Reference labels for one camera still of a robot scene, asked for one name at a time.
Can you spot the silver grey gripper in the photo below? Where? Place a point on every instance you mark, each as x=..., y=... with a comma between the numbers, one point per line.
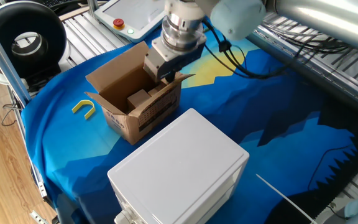
x=166, y=68

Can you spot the brown cardboard box with flaps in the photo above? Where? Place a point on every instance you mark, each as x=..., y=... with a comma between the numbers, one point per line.
x=126, y=127

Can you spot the flat brown cardboard piece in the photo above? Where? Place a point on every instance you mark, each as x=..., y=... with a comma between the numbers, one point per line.
x=156, y=90

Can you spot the small brown cardboard carton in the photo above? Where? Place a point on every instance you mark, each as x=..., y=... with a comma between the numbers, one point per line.
x=138, y=98

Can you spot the white teach pendant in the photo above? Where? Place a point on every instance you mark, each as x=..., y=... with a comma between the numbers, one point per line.
x=135, y=12

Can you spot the yellow U-shaped plastic piece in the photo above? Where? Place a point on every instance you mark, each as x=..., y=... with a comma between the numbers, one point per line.
x=91, y=113

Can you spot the white plastic drawer cabinet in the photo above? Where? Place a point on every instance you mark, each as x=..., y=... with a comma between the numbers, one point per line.
x=179, y=168

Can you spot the blue mountain print cloth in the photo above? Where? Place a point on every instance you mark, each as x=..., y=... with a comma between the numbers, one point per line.
x=259, y=102

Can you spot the black keyboard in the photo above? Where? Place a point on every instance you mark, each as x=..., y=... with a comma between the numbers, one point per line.
x=61, y=3

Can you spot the aluminium frame post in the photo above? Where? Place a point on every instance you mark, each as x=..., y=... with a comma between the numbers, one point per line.
x=2, y=59
x=93, y=7

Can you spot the aluminium table edge rail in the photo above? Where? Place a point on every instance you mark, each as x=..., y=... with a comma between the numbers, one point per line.
x=337, y=84

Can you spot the metal corner bracket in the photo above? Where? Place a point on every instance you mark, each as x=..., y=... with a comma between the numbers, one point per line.
x=37, y=216

